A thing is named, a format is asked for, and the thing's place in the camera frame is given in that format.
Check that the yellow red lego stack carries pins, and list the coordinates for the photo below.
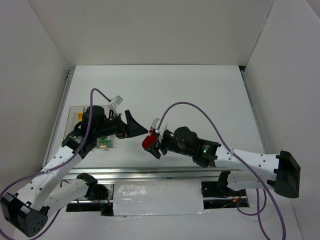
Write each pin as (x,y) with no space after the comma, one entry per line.
(149,141)

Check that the clear container right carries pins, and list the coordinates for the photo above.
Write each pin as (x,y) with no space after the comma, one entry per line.
(112,139)

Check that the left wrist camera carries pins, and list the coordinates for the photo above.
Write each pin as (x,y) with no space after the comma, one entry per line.
(115,103)

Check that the aluminium frame rail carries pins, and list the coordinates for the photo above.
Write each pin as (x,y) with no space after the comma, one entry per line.
(210,100)

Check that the clear container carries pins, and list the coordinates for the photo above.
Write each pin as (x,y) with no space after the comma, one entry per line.
(72,118)
(112,139)

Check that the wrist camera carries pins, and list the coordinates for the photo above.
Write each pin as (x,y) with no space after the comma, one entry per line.
(158,128)
(115,103)

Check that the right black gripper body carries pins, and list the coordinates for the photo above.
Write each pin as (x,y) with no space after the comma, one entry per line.
(160,145)

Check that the clear container left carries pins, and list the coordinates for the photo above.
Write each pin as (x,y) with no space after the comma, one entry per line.
(72,118)

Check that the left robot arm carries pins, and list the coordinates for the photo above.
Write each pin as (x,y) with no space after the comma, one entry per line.
(29,208)

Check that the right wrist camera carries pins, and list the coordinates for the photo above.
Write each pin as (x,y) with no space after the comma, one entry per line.
(158,128)

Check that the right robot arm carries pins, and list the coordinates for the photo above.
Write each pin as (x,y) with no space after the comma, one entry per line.
(242,169)

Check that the green yellow striped lego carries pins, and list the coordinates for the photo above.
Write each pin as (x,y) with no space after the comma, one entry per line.
(80,116)

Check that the green lego piece separated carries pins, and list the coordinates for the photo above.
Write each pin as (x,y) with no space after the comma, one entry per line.
(105,142)

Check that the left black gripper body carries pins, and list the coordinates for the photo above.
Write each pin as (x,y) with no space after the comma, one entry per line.
(123,127)

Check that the white taped panel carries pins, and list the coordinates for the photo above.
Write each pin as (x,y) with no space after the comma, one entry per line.
(158,198)

